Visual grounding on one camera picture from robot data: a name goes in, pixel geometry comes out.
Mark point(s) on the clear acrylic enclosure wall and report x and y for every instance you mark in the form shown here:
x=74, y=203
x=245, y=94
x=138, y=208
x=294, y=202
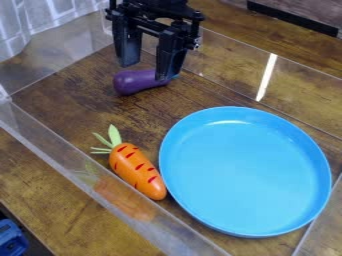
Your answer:
x=254, y=63

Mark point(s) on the blue object at corner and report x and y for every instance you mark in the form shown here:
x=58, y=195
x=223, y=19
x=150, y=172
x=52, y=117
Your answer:
x=14, y=243

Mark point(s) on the blue round tray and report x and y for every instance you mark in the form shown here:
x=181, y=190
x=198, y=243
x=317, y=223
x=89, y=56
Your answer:
x=245, y=171

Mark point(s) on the orange toy carrot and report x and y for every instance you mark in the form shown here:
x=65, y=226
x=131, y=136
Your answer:
x=131, y=165

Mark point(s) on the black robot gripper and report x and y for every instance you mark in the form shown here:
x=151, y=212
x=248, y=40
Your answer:
x=167, y=19

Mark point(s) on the purple toy eggplant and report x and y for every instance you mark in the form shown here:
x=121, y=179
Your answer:
x=131, y=81

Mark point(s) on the white tiled curtain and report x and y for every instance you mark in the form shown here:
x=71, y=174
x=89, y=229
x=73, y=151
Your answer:
x=27, y=17

